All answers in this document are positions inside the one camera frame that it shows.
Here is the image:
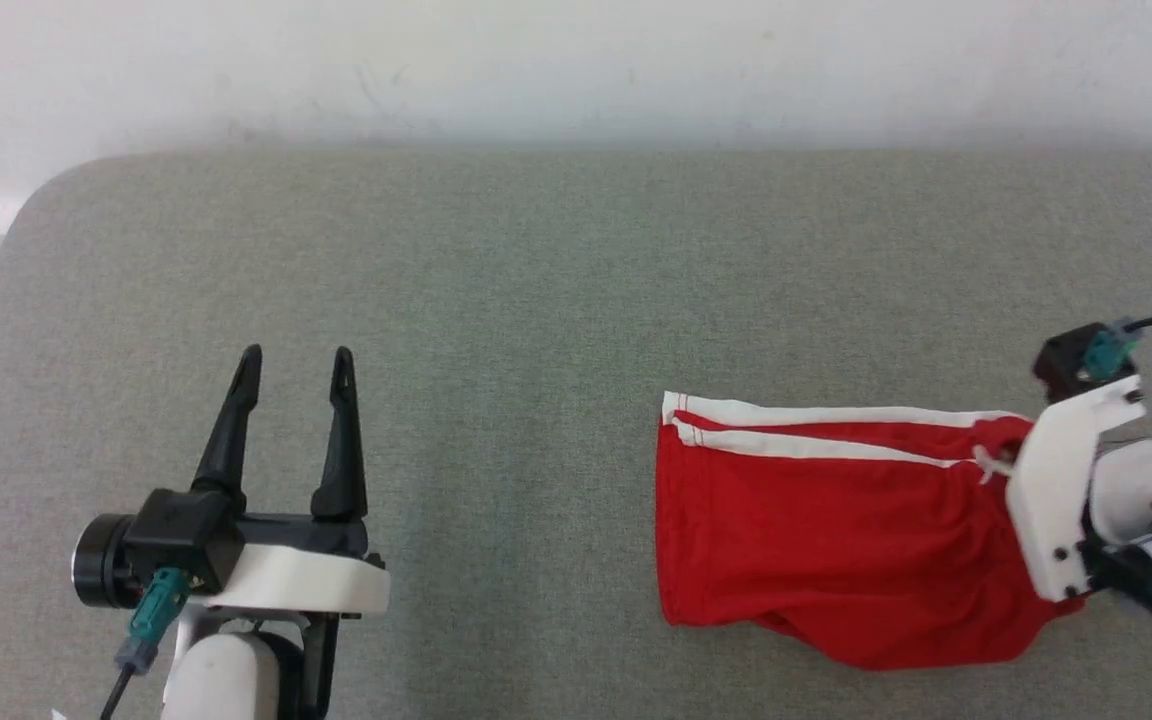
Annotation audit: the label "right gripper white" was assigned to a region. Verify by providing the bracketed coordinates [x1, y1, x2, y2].
[1005, 374, 1148, 602]

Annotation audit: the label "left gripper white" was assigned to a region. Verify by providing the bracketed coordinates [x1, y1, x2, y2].
[192, 345, 391, 616]

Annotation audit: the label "red shorts with white stripes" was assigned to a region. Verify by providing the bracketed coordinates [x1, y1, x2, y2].
[655, 391, 1087, 672]

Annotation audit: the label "grey fabric sofa cushion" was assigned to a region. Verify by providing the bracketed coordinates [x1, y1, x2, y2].
[0, 148, 1152, 720]

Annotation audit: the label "right camera cable teal plug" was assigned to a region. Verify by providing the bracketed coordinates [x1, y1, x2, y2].
[1084, 307, 1152, 381]

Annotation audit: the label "camera cable teal plug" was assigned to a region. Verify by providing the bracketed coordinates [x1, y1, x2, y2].
[1084, 307, 1152, 381]
[99, 567, 191, 720]

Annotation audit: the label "left camera cable teal plug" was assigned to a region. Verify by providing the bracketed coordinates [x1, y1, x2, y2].
[99, 567, 191, 720]

